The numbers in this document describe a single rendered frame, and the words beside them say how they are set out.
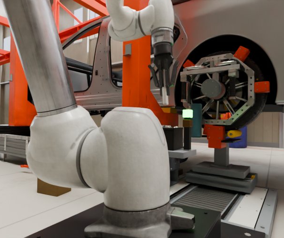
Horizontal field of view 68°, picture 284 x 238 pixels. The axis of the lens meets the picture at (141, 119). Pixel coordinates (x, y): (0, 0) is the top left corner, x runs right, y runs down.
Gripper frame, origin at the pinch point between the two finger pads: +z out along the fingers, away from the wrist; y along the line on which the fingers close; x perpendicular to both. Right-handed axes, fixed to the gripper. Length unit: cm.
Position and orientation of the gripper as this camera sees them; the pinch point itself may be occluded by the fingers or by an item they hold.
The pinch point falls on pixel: (165, 96)
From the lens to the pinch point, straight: 85.9
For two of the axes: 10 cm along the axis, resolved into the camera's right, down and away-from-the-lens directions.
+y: 9.2, -0.6, -3.8
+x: 3.8, 0.4, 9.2
